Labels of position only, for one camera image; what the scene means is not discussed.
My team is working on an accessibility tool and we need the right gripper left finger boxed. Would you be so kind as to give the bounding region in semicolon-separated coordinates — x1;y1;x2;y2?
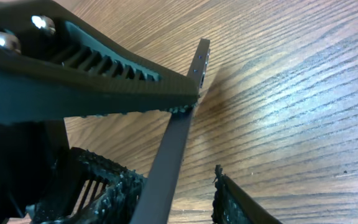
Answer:
0;1;200;125

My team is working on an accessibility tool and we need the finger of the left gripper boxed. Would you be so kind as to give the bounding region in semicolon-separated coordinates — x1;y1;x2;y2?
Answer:
26;147;147;223

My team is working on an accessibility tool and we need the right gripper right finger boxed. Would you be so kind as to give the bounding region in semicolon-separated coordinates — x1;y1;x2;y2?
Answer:
211;165;282;224

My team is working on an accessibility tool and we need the black Samsung Galaxy smartphone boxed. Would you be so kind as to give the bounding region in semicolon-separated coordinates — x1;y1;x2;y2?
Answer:
131;39;211;224

